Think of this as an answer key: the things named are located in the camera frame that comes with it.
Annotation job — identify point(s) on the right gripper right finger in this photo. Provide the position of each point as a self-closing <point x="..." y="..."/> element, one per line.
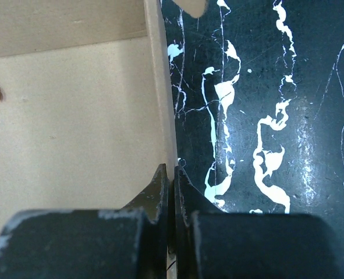
<point x="211" y="243"/>

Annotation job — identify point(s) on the cardboard box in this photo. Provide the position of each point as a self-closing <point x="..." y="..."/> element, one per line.
<point x="86" y="113"/>

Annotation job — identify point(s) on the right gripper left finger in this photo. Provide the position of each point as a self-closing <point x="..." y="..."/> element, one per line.
<point x="130" y="242"/>

